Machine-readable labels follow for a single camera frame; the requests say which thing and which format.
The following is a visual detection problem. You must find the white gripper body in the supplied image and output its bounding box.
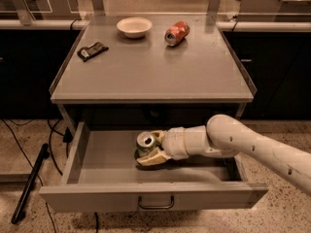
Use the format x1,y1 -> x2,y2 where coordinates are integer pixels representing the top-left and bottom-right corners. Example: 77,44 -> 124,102
161,127 -> 189,160

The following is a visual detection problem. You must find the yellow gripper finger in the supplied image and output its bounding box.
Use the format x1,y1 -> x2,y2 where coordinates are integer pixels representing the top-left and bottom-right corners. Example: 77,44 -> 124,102
152,130 -> 166,145
137,147 -> 170,166

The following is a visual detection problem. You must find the green soda can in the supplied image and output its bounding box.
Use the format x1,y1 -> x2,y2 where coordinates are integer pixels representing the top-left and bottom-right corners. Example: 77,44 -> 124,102
136,131 -> 159,157

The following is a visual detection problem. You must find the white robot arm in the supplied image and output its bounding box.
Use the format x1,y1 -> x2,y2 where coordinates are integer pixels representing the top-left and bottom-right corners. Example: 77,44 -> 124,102
136,115 -> 311,195

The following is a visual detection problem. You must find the open grey top drawer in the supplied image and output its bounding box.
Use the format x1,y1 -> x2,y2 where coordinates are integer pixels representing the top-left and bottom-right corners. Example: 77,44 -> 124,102
39,122 -> 268,213

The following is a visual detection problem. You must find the orange soda can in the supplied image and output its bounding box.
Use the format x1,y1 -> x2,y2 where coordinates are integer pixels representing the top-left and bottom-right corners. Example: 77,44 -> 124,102
164,21 -> 190,47

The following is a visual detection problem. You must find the grey cabinet table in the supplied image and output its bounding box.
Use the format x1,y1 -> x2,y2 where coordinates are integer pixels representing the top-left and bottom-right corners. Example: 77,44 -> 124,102
51,15 -> 257,130

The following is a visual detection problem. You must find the white bowl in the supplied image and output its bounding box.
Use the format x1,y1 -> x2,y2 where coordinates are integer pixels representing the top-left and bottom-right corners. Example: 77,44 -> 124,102
117,17 -> 153,39

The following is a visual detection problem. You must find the black snack packet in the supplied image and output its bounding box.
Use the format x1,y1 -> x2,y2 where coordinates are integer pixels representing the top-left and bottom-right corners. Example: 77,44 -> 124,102
77,42 -> 109,62

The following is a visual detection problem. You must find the black bar on floor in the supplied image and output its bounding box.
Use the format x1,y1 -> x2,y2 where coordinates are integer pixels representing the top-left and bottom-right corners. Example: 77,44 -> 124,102
11,144 -> 50,224

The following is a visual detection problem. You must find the metal drawer handle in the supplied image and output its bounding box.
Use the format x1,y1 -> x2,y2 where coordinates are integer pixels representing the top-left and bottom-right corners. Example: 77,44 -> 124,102
138,195 -> 175,210

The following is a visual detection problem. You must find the white horizontal rail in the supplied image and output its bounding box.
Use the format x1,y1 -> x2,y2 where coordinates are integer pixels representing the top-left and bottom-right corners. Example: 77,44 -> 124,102
0,18 -> 311,33

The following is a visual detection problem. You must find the black floor cable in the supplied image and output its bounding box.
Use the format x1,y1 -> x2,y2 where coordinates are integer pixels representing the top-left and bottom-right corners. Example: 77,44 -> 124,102
0,118 -> 59,233

